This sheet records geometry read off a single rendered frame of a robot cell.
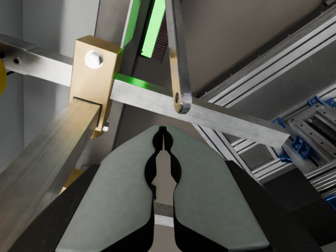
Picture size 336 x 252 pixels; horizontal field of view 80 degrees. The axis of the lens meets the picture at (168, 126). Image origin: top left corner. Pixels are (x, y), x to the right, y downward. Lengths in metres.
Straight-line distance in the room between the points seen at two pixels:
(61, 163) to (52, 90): 0.38
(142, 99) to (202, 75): 0.88
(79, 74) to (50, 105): 0.31
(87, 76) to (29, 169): 0.14
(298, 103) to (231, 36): 0.46
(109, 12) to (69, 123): 0.22
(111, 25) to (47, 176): 0.28
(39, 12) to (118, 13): 0.19
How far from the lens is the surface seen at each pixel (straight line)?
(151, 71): 1.12
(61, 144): 0.21
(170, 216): 0.46
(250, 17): 1.16
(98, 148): 0.50
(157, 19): 0.38
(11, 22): 0.52
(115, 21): 0.39
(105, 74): 0.27
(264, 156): 1.26
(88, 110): 0.27
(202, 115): 0.30
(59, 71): 0.30
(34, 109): 0.61
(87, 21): 0.49
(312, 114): 1.01
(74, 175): 0.43
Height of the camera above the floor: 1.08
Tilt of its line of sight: 60 degrees down
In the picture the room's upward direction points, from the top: 177 degrees clockwise
